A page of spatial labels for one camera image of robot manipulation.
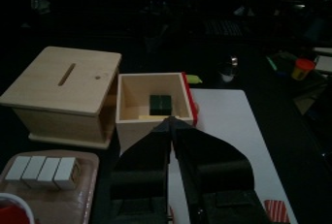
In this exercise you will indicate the white cutting board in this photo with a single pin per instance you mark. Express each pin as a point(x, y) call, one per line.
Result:
point(225, 121)

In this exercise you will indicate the white rectangular block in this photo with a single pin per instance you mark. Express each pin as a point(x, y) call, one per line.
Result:
point(16, 169)
point(64, 176)
point(34, 171)
point(48, 173)

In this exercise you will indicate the wooden drawer with red front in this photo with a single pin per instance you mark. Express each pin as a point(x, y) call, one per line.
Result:
point(130, 131)

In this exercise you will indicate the orange and yellow container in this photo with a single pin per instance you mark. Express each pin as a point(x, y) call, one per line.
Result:
point(301, 69)

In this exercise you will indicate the wooden box with slot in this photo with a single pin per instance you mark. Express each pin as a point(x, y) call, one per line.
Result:
point(51, 105)

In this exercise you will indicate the red striped toy bacon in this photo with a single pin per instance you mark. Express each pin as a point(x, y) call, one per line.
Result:
point(276, 211)

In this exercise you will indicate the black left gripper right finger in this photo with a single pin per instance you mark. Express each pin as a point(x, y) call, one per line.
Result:
point(216, 176)

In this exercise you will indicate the red translucent plastic cup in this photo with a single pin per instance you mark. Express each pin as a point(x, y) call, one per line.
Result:
point(11, 213)

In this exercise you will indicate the yellow-green toy vegetable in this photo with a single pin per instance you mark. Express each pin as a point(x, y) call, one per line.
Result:
point(194, 79)

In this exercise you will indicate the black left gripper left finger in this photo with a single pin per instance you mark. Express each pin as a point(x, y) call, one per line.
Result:
point(142, 169)

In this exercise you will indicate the green stick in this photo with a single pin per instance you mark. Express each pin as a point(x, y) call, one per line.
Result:
point(271, 63)

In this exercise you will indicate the dark green toy block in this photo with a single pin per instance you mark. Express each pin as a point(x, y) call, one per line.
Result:
point(159, 104)

